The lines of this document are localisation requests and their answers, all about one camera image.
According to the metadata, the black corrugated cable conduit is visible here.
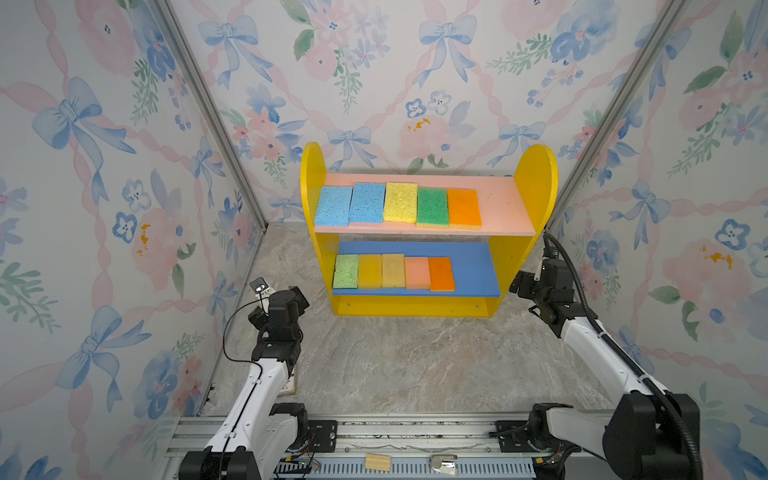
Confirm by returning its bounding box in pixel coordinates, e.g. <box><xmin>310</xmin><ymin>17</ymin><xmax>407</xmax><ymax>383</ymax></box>
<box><xmin>541</xmin><ymin>231</ymin><xmax>704</xmax><ymax>480</ymax></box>

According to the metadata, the pale yellow sponge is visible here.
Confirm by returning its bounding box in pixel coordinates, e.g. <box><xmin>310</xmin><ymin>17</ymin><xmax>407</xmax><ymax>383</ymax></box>
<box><xmin>381</xmin><ymin>254</ymin><xmax>406</xmax><ymax>289</ymax></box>

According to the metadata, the aluminium corner post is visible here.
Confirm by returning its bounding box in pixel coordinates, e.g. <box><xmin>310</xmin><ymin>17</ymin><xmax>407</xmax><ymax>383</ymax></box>
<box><xmin>557</xmin><ymin>0</ymin><xmax>689</xmax><ymax>205</ymax></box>
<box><xmin>148</xmin><ymin>0</ymin><xmax>267</xmax><ymax>234</ymax></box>

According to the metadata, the aluminium corner post right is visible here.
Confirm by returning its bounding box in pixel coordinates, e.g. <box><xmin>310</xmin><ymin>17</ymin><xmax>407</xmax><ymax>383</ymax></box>
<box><xmin>557</xmin><ymin>0</ymin><xmax>689</xmax><ymax>205</ymax></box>

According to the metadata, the pink salmon sponge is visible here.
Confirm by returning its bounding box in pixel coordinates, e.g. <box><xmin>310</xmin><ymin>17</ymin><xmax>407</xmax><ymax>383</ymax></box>
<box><xmin>405</xmin><ymin>257</ymin><xmax>431</xmax><ymax>291</ymax></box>

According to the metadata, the bright yellow sponge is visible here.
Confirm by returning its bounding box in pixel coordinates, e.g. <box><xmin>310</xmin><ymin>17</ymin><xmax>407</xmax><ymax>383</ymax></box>
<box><xmin>358</xmin><ymin>254</ymin><xmax>382</xmax><ymax>290</ymax></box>

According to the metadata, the aluminium corner post left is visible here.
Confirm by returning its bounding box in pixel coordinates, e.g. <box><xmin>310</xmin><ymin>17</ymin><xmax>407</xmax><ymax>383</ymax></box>
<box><xmin>148</xmin><ymin>0</ymin><xmax>267</xmax><ymax>234</ymax></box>

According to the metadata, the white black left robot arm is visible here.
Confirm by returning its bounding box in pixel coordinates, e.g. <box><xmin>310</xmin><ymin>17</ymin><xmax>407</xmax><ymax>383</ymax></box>
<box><xmin>178</xmin><ymin>286</ymin><xmax>309</xmax><ymax>479</ymax></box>

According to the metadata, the light green sponge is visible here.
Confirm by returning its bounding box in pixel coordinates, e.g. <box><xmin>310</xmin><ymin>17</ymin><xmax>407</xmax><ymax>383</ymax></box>
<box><xmin>332</xmin><ymin>254</ymin><xmax>359</xmax><ymax>289</ymax></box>

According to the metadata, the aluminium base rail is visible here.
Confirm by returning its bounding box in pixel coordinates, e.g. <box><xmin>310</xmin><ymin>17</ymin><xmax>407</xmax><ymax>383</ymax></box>
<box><xmin>152</xmin><ymin>413</ymin><xmax>667</xmax><ymax>480</ymax></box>

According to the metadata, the orange sponge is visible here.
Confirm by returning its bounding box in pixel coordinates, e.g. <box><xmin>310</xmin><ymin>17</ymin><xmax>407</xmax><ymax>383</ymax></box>
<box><xmin>428</xmin><ymin>257</ymin><xmax>456</xmax><ymax>292</ymax></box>
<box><xmin>446</xmin><ymin>189</ymin><xmax>482</xmax><ymax>229</ymax></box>

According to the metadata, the yellow pink blue wooden shelf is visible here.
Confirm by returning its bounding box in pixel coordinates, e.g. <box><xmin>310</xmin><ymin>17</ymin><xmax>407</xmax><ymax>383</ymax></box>
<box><xmin>300</xmin><ymin>142</ymin><xmax>559</xmax><ymax>318</ymax></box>

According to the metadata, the blue sponge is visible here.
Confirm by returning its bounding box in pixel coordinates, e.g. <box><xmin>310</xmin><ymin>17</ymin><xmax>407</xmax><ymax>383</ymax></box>
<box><xmin>349</xmin><ymin>183</ymin><xmax>386</xmax><ymax>224</ymax></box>
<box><xmin>314</xmin><ymin>186</ymin><xmax>353</xmax><ymax>227</ymax></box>

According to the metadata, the small printed card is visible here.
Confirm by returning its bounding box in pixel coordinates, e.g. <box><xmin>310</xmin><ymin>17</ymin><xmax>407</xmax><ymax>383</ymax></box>
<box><xmin>279</xmin><ymin>374</ymin><xmax>298</xmax><ymax>396</ymax></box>

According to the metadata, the dark green sponge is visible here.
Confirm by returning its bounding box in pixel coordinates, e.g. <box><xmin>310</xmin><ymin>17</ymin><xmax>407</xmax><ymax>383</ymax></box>
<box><xmin>416</xmin><ymin>187</ymin><xmax>450</xmax><ymax>228</ymax></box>

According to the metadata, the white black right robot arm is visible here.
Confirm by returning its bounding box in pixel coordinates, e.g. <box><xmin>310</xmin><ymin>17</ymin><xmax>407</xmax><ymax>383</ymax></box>
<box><xmin>509</xmin><ymin>257</ymin><xmax>703</xmax><ymax>479</ymax></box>

